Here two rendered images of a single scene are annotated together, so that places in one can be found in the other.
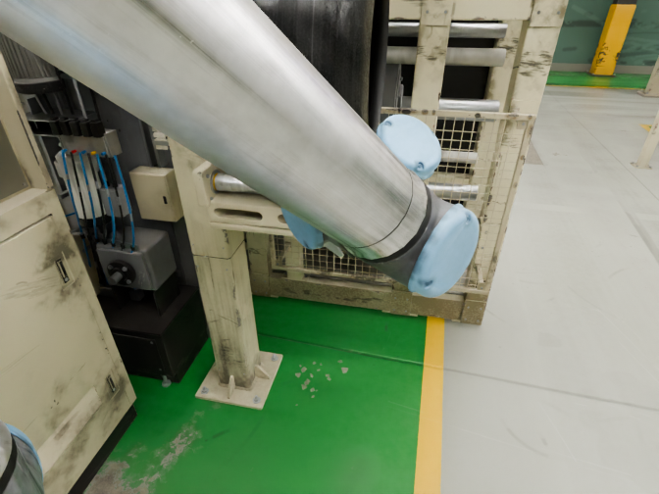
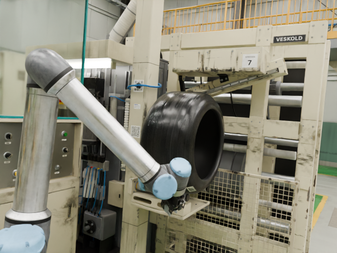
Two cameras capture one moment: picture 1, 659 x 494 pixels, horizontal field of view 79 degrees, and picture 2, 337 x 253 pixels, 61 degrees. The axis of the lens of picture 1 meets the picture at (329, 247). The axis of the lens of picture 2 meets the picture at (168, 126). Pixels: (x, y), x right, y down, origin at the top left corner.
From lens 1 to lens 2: 0.77 m
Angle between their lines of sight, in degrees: 34
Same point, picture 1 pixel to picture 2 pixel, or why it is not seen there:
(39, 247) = (66, 198)
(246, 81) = (116, 137)
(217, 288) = (128, 242)
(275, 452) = not seen: outside the picture
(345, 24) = (183, 132)
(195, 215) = (128, 201)
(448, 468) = not seen: outside the picture
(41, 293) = (58, 217)
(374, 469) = not seen: outside the picture
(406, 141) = (178, 164)
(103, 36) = (98, 129)
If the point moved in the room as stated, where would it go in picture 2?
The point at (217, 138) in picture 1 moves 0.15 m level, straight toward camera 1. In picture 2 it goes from (110, 144) to (96, 150)
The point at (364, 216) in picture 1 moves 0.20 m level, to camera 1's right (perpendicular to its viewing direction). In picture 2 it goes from (138, 167) to (195, 175)
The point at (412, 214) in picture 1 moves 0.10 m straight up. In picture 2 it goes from (152, 170) to (154, 142)
